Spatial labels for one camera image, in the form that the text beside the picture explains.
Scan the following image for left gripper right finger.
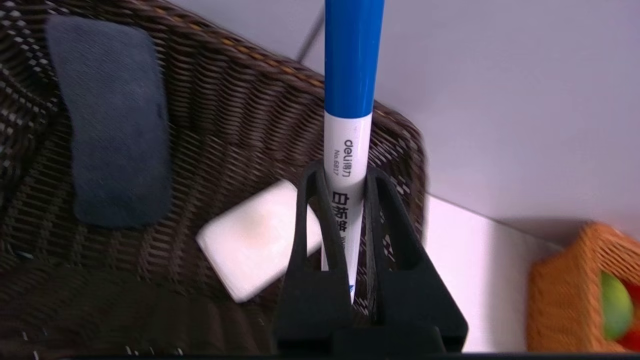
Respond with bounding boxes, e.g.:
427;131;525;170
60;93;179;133
365;167;470;354

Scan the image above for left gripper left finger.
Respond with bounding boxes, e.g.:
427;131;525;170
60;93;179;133
272;161;353;355

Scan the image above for white soap bar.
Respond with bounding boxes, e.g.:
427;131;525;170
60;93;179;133
196;179;325;304

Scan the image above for blue white marker pen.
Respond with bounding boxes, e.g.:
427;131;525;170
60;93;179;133
320;0;386;305

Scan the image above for green lime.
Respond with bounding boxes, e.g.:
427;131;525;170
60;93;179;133
600;271;635;342

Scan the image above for red apple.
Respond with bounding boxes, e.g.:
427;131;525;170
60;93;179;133
614;280;640;352

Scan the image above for grey towel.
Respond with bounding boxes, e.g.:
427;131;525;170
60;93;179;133
45;15;173;230

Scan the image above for orange wicker basket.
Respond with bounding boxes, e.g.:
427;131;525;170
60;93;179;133
526;221;640;354

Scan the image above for dark brown wicker basket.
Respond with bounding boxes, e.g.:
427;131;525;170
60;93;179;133
0;0;428;357

